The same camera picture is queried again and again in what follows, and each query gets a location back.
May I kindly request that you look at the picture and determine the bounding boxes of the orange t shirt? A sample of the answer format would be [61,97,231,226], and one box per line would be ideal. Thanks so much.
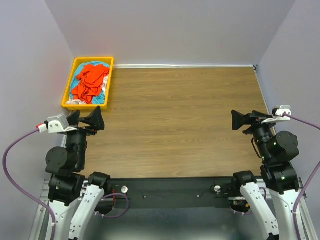
[71,63,111,105]

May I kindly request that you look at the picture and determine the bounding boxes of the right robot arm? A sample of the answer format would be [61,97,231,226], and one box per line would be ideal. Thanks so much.
[231,105,305,240]

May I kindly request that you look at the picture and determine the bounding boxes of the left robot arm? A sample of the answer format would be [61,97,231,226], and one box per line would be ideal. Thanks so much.
[45,106,111,240]

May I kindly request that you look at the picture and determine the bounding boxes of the yellow plastic bin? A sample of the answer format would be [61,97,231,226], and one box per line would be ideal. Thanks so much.
[61,56,114,111]

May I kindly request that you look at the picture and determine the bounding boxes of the light blue t shirt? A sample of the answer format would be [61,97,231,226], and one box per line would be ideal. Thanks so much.
[68,60,111,105]

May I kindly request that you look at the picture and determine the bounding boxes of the white t shirt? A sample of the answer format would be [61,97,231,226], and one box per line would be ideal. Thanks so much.
[66,75,109,105]

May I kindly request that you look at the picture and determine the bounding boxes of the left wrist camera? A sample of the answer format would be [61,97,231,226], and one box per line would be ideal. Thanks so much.
[36,114,77,134]

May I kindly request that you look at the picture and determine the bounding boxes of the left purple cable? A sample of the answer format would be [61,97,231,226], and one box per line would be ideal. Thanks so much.
[2,128,58,240]

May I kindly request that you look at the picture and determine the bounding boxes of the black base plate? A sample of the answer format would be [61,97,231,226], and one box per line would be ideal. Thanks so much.
[110,177,244,209]

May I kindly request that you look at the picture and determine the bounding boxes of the aluminium frame rail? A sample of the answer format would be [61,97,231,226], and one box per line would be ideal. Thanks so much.
[29,180,51,240]

